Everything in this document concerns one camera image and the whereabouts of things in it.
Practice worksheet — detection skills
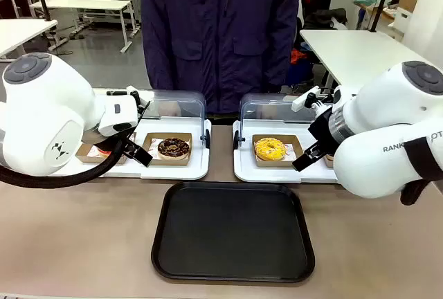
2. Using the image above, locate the person in navy jacket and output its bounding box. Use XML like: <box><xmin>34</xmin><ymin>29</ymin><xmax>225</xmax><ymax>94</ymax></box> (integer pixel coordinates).
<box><xmin>139</xmin><ymin>0</ymin><xmax>302</xmax><ymax>115</ymax></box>

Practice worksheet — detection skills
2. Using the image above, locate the chocolate sprinkled donut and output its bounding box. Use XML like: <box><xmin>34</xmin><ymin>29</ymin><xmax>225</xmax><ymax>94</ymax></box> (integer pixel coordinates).
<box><xmin>157</xmin><ymin>137</ymin><xmax>191</xmax><ymax>160</ymax></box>

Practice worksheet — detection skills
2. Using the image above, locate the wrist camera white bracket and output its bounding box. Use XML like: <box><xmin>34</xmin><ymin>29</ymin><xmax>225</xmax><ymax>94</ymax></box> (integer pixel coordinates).
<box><xmin>291</xmin><ymin>86</ymin><xmax>335</xmax><ymax>114</ymax></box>
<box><xmin>106</xmin><ymin>85</ymin><xmax>154</xmax><ymax>114</ymax></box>

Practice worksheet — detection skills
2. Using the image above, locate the small white box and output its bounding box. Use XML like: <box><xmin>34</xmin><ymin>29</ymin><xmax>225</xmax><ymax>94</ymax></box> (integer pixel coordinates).
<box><xmin>394</xmin><ymin>6</ymin><xmax>413</xmax><ymax>30</ymax></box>

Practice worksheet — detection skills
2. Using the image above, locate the black plastic serving tray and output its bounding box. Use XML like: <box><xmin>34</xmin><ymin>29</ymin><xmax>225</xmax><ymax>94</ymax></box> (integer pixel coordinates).
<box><xmin>151</xmin><ymin>181</ymin><xmax>316</xmax><ymax>284</ymax></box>

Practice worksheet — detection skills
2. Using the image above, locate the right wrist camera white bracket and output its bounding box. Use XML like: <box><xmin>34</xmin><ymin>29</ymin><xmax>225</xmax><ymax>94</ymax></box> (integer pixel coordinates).
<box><xmin>291</xmin><ymin>86</ymin><xmax>335</xmax><ymax>114</ymax></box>

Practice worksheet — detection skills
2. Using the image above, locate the white printed paper liner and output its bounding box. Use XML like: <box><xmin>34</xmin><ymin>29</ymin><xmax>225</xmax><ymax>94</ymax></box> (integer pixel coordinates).
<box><xmin>282</xmin><ymin>141</ymin><xmax>299</xmax><ymax>162</ymax></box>
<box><xmin>147</xmin><ymin>136</ymin><xmax>165</xmax><ymax>156</ymax></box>

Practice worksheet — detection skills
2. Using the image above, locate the orange cloth item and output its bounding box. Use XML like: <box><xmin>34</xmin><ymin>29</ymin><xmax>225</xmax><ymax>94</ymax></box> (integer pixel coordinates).
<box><xmin>289</xmin><ymin>49</ymin><xmax>309</xmax><ymax>65</ymax></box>

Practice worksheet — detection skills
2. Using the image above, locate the black bag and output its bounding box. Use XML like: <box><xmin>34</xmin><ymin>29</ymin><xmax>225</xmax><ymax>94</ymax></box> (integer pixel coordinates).
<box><xmin>304</xmin><ymin>8</ymin><xmax>348</xmax><ymax>30</ymax></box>

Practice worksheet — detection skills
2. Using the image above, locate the black strap on arm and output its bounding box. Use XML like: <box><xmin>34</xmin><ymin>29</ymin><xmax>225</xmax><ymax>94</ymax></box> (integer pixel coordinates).
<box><xmin>400</xmin><ymin>136</ymin><xmax>443</xmax><ymax>206</ymax></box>

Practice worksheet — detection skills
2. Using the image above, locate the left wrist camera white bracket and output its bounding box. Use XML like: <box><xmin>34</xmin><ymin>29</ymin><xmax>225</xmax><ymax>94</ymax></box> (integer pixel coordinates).
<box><xmin>106</xmin><ymin>85</ymin><xmax>154</xmax><ymax>114</ymax></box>

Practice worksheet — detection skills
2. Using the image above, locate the yellow glazed donut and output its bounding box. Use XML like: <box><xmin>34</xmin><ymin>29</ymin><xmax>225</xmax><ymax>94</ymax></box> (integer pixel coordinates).
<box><xmin>254</xmin><ymin>136</ymin><xmax>287</xmax><ymax>162</ymax></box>

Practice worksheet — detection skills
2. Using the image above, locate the black braided cable sleeve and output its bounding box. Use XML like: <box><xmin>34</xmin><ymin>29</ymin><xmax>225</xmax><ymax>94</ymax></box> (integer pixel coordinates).
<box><xmin>0</xmin><ymin>136</ymin><xmax>125</xmax><ymax>190</ymax></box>

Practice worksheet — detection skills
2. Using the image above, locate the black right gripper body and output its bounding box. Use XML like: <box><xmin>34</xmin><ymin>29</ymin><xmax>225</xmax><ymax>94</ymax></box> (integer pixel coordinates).
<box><xmin>307</xmin><ymin>106</ymin><xmax>343</xmax><ymax>152</ymax></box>

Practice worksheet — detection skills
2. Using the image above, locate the white bench table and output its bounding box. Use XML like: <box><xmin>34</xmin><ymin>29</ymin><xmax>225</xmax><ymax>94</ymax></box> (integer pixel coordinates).
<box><xmin>29</xmin><ymin>0</ymin><xmax>138</xmax><ymax>54</ymax></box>

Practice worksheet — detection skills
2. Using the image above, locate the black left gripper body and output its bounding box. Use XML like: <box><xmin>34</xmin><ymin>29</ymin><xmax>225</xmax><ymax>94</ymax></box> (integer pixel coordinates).
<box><xmin>119</xmin><ymin>132</ymin><xmax>138</xmax><ymax>157</ymax></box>

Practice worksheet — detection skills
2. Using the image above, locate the white display case clear lid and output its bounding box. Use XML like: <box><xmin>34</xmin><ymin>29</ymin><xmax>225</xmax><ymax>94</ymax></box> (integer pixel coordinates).
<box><xmin>51</xmin><ymin>89</ymin><xmax>213</xmax><ymax>181</ymax></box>
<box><xmin>232</xmin><ymin>91</ymin><xmax>342</xmax><ymax>184</ymax></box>

